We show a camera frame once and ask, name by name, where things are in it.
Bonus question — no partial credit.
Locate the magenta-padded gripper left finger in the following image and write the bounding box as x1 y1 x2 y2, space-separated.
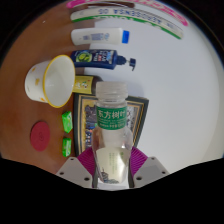
55 146 98 188

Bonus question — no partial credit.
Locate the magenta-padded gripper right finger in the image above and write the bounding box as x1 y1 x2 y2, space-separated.
128 146 170 188

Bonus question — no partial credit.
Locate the clear green-labelled drink bottle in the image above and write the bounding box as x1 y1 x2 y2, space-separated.
91 80 135 185

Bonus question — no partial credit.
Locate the framed group picture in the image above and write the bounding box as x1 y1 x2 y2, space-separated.
72 92 150 158

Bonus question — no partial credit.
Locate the flat round red coaster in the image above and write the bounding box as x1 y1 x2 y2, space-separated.
29 120 51 152

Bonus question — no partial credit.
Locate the brown pump bottle yellow label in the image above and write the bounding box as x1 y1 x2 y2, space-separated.
71 74 104 95

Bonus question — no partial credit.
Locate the white cup with yellow rim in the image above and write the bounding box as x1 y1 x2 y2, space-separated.
24 54 77 109

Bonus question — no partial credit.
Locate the dark blue pump bottle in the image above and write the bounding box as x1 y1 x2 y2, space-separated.
70 49 137 72

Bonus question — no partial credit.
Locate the white bottle with blue cap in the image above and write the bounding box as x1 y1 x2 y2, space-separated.
70 27 130 46

